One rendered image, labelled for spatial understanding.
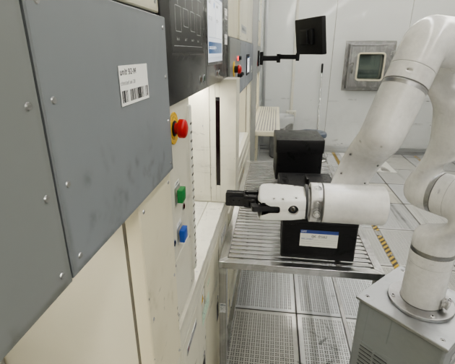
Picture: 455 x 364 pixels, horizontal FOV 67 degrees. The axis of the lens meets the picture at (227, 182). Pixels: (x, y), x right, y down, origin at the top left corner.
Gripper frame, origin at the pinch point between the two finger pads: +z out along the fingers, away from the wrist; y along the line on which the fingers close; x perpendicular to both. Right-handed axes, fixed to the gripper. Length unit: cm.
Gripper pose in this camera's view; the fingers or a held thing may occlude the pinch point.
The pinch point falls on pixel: (235, 198)
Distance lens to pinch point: 76.1
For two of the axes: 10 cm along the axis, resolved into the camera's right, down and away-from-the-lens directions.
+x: 0.0, -9.3, -3.6
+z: -9.9, -0.5, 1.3
